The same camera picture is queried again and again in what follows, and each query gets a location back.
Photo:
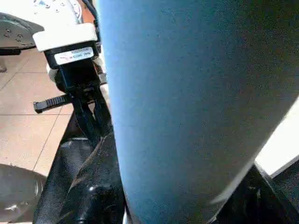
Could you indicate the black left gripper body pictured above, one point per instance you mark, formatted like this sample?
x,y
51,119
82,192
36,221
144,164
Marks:
x,y
77,79

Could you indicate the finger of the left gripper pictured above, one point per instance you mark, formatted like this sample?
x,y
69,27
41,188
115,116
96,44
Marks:
x,y
84,119
103,114

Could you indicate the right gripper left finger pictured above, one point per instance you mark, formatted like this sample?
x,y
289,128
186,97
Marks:
x,y
100,186

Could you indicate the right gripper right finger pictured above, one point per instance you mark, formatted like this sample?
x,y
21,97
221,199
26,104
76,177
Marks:
x,y
261,200

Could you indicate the white plastic table top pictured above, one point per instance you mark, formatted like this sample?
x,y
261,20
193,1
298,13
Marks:
x,y
280,140

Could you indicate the white plastic table leg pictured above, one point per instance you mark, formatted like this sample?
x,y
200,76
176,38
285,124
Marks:
x,y
196,93

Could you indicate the black mat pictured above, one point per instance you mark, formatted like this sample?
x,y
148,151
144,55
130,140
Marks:
x,y
60,186

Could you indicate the grey rounded robot shell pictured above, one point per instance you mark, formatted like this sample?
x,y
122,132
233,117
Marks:
x,y
18,191

